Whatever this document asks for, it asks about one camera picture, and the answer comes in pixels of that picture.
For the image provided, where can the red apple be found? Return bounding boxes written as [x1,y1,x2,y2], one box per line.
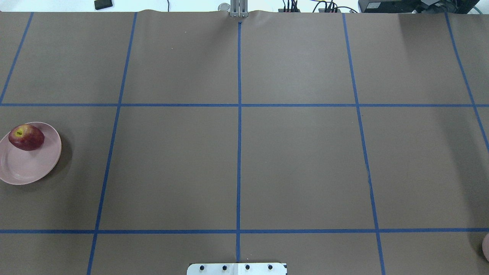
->
[8,124,45,151]

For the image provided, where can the pink bowl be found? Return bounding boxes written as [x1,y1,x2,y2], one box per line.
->
[481,233,489,262]

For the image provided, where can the pink plate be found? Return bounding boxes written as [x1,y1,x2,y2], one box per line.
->
[0,122,62,185]

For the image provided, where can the black rectangular device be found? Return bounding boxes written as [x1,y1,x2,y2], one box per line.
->
[93,0,113,10]

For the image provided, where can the black electronics box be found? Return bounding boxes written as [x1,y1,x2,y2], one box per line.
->
[358,0,479,14]

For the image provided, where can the grey metal clamp post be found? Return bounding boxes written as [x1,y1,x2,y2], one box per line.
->
[229,0,249,18]

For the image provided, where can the white metal bracket plate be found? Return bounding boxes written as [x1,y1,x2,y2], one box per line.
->
[186,262,288,275]

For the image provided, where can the black power cables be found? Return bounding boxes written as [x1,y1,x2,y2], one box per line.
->
[283,0,358,14]

